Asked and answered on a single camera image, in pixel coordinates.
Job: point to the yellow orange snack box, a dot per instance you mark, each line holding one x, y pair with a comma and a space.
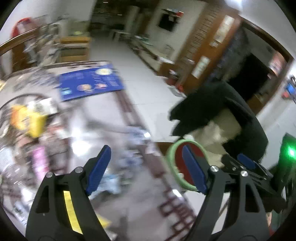
28, 121

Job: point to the yellow plastic bag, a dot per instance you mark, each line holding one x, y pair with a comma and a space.
73, 218

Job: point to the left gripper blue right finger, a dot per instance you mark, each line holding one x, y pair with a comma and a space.
246, 216

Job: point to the checkered beige chair cushion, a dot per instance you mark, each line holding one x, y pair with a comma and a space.
220, 130

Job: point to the wall mounted black television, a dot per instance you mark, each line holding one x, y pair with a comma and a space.
168, 22

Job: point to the pink crumpled wrapper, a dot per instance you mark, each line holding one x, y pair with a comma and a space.
40, 162

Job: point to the low tv cabinet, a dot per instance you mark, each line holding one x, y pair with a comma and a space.
159, 61

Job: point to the green rimmed red trash bin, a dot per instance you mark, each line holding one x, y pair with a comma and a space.
182, 162

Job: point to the blue flat gift box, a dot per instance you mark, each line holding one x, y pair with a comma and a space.
87, 82

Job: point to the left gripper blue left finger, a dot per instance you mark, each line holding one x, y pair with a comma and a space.
48, 218

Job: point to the black jacket on chair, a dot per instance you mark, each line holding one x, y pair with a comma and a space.
204, 104

